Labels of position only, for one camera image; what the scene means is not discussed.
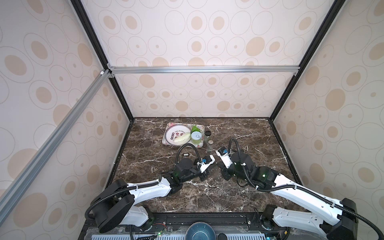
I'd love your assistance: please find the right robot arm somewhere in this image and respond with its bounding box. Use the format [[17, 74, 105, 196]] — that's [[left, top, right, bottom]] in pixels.
[[216, 138, 384, 240]]

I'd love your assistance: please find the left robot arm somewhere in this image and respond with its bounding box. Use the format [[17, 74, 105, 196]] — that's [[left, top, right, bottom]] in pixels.
[[85, 143, 216, 233]]

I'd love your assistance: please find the small clear glass bottle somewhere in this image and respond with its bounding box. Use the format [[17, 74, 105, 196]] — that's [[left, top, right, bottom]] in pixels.
[[207, 140, 214, 152]]

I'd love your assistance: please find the dark lid spice jar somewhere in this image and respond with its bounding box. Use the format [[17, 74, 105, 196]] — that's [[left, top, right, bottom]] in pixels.
[[204, 130, 212, 143]]

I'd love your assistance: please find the pale green cabbage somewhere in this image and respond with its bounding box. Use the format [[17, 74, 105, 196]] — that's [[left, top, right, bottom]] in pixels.
[[174, 133, 191, 145]]

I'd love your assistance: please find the green leafy vegetable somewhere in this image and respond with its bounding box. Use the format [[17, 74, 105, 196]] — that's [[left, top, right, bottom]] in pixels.
[[191, 125, 201, 133]]

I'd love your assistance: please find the floral rectangular tray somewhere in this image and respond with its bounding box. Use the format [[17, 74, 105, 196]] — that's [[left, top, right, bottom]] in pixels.
[[162, 123, 205, 148]]

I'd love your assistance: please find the white plate with red text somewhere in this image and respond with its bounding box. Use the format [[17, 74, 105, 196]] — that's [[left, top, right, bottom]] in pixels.
[[165, 125, 191, 146]]

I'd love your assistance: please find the blue bowl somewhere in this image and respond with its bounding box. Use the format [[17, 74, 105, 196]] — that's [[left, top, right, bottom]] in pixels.
[[185, 222, 217, 240]]

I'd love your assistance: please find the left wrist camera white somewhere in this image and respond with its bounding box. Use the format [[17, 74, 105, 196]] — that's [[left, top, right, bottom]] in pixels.
[[198, 155, 216, 173]]

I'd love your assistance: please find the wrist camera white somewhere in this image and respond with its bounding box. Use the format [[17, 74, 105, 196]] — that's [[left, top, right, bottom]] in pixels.
[[216, 147, 233, 169], [198, 155, 216, 173]]

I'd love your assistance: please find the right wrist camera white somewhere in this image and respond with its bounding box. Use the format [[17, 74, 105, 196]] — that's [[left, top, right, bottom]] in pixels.
[[216, 147, 233, 169]]

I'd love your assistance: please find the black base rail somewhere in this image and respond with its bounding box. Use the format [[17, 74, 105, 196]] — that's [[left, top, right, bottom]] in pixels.
[[78, 211, 337, 240]]

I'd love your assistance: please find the horizontal aluminium rail back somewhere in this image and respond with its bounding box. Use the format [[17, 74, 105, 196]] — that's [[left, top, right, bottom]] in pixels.
[[111, 65, 300, 74]]

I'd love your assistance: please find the aluminium rail left wall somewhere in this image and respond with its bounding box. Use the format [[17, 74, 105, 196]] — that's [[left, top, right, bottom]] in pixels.
[[1, 69, 112, 225]]

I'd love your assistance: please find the black vertical frame post left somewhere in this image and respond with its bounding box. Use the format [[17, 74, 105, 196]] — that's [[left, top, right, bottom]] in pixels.
[[69, 0, 135, 122]]

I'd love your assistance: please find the black vertical frame post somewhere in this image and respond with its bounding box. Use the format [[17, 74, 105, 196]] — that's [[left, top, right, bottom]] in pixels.
[[270, 0, 347, 124], [69, 0, 135, 122]]

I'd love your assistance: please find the black vertical frame post right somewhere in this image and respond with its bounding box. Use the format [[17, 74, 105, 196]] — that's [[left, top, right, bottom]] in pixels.
[[270, 0, 347, 124]]

